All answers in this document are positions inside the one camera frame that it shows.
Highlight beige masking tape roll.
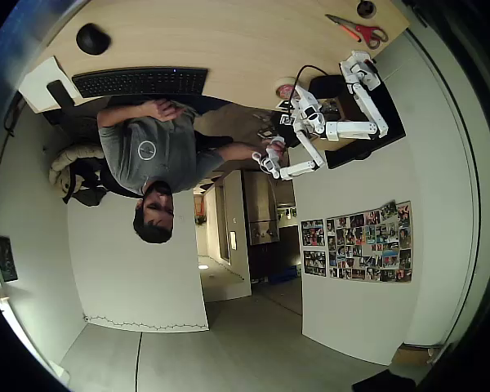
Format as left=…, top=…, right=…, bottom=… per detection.
left=274, top=76, right=297, bottom=97

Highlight black desk cable grommet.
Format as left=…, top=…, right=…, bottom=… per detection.
left=356, top=0, right=377, bottom=20

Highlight person's left hand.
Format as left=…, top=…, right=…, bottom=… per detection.
left=149, top=99, right=185, bottom=123

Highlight white paper sheet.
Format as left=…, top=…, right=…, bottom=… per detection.
left=18, top=56, right=73, bottom=114

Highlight blue crate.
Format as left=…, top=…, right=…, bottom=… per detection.
left=266, top=264, right=300, bottom=286

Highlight small photo sheet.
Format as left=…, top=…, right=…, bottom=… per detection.
left=301, top=219, right=326, bottom=247
left=302, top=249, right=328, bottom=278

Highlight string light cable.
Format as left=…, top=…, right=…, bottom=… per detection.
left=82, top=313, right=210, bottom=332

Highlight black smartphone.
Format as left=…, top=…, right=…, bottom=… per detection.
left=46, top=79, right=79, bottom=109

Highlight beige jacket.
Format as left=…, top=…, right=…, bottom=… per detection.
left=48, top=145, right=108, bottom=198

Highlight black keyboard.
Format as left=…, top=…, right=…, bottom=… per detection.
left=71, top=67, right=210, bottom=100

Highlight red-handled scissors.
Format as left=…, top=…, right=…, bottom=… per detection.
left=325, top=14, right=390, bottom=51

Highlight orange utility knife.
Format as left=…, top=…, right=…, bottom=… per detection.
left=337, top=22, right=363, bottom=42

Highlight cardboard box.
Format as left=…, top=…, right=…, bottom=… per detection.
left=390, top=341, right=444, bottom=368

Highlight person's left forearm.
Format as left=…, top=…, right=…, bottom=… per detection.
left=96, top=101, right=159, bottom=128

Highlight person in grey t-shirt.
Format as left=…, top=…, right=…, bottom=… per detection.
left=96, top=99, right=289, bottom=245

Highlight black office chair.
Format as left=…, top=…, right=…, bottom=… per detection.
left=43, top=106, right=149, bottom=207

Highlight person's right hand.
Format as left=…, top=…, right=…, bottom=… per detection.
left=264, top=136, right=288, bottom=158

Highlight person's right forearm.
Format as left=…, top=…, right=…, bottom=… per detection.
left=215, top=140, right=270, bottom=163

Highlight large photo collage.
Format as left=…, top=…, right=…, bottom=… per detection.
left=325, top=200, right=414, bottom=284

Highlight black computer mouse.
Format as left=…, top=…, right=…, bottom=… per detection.
left=75, top=22, right=113, bottom=56

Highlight black desk mat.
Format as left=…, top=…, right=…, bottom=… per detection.
left=308, top=60, right=408, bottom=171

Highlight black cable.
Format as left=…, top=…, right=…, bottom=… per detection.
left=294, top=64, right=344, bottom=93

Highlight stainless steel refrigerator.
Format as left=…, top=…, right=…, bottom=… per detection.
left=242, top=170, right=282, bottom=247

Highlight black framed picture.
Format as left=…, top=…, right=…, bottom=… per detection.
left=0, top=234, right=20, bottom=283

